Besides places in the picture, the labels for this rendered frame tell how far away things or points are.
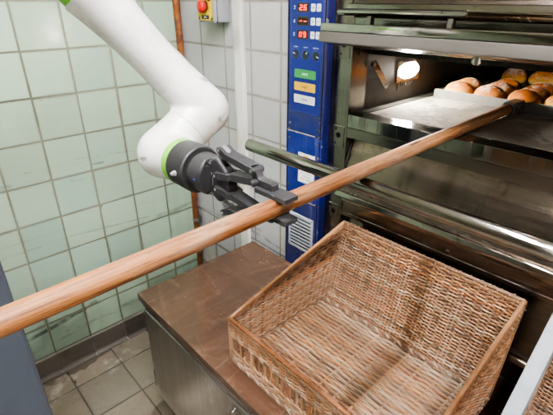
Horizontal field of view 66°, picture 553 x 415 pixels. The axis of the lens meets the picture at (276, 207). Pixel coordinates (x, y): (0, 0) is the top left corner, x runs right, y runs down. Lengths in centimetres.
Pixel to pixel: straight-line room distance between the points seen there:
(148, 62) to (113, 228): 117
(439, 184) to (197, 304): 84
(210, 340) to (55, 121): 98
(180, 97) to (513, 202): 79
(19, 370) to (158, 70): 88
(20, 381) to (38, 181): 74
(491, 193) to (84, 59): 142
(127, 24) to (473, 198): 87
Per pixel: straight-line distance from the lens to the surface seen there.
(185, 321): 140
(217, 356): 127
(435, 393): 124
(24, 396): 144
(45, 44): 174
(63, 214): 188
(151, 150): 88
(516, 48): 90
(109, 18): 92
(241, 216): 61
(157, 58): 91
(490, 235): 72
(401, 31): 100
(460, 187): 117
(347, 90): 129
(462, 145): 112
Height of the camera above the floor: 148
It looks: 26 degrees down
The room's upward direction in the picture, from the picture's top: straight up
